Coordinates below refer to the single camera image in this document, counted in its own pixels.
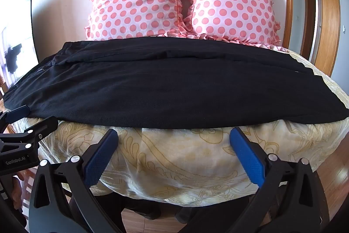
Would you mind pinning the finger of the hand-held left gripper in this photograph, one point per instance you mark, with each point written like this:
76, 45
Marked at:
19, 112
46, 125

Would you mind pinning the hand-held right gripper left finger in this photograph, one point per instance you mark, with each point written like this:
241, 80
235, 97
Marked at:
100, 158

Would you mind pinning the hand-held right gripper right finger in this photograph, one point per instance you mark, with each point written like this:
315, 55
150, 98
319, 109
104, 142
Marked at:
246, 159

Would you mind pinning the black pants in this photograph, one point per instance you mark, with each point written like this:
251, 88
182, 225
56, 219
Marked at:
163, 91

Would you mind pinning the yellow patterned bedspread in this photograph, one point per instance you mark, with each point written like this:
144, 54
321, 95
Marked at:
177, 164

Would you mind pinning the brown door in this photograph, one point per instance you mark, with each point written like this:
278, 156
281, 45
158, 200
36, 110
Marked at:
308, 20

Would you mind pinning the framed wall picture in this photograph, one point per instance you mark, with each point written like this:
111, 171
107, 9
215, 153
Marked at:
16, 44

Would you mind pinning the wooden door frame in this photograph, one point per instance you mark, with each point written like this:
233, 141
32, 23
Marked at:
325, 17

